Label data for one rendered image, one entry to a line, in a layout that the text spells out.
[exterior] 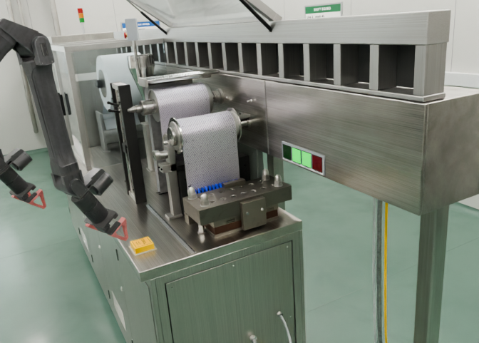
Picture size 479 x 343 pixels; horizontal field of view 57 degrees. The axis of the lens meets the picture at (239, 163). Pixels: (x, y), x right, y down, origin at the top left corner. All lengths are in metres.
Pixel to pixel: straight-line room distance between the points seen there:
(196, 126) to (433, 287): 1.00
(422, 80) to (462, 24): 2.82
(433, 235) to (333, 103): 0.50
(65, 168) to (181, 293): 0.63
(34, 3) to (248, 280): 5.98
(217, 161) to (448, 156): 0.90
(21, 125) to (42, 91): 5.98
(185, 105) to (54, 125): 0.81
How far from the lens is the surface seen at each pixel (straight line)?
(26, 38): 1.23
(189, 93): 1.98
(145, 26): 7.45
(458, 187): 1.37
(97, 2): 7.30
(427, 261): 1.54
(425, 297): 1.60
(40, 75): 1.26
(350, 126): 1.38
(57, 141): 1.29
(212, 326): 1.78
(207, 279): 1.66
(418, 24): 1.18
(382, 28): 1.26
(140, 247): 1.65
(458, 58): 4.01
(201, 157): 1.77
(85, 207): 1.37
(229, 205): 1.65
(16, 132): 7.25
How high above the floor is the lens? 1.66
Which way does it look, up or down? 18 degrees down
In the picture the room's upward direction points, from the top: 4 degrees counter-clockwise
